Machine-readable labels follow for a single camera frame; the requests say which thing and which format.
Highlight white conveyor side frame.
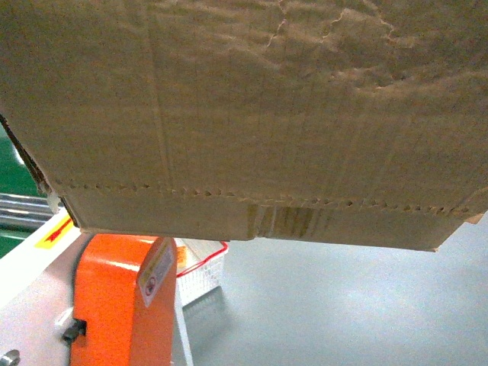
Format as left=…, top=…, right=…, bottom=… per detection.
left=1, top=209, right=91, bottom=365

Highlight brown cardboard box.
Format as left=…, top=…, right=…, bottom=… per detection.
left=1, top=1, right=487, bottom=252

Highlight green curved conveyor belt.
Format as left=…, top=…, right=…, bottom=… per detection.
left=1, top=129, right=42, bottom=257

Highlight orange conveyor motor cover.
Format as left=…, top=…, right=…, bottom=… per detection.
left=70, top=234, right=177, bottom=365

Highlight steel conveyor rollers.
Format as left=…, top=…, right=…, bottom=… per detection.
left=1, top=193, right=54, bottom=232

